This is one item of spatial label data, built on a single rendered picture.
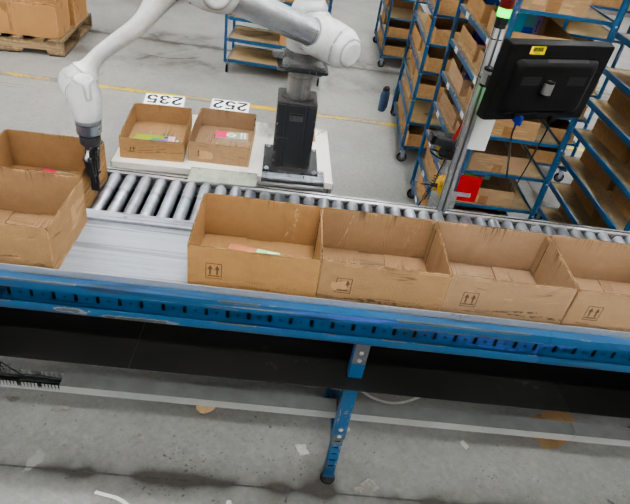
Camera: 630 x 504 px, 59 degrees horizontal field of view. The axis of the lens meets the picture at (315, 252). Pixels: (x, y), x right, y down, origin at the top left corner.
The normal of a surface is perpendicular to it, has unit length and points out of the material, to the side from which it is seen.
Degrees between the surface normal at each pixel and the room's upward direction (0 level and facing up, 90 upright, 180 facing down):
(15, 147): 90
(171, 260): 0
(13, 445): 0
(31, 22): 90
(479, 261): 89
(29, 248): 90
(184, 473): 0
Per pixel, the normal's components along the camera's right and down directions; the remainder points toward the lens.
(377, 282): -0.02, 0.61
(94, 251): 0.13, -0.79
